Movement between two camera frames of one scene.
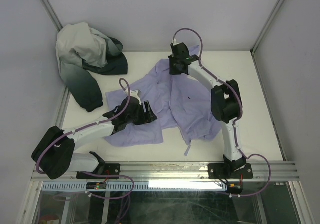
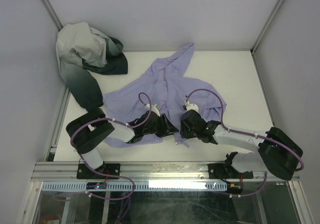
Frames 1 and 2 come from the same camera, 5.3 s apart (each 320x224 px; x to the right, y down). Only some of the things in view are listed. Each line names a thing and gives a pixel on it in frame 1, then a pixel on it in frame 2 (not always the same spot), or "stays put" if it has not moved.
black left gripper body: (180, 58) → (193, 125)
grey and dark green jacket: (80, 48) stays put
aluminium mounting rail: (184, 171) stays put
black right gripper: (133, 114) → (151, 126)
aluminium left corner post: (48, 7) stays put
